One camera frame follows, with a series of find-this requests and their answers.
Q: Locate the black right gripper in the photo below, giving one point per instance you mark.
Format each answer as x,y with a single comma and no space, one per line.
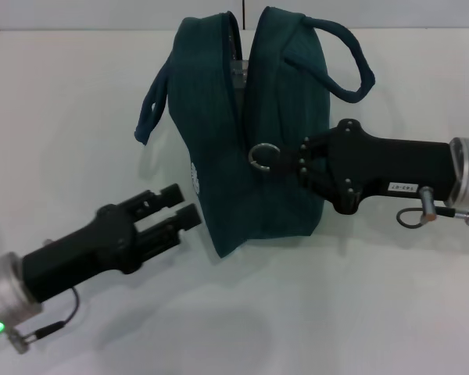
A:
383,168

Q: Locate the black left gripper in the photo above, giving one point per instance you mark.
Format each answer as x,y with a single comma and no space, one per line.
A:
82,250

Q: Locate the dark teal zip bag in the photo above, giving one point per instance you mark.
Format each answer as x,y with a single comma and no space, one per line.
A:
219,117

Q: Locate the clear box with blue lid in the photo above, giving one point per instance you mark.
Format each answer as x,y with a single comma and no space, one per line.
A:
240,74

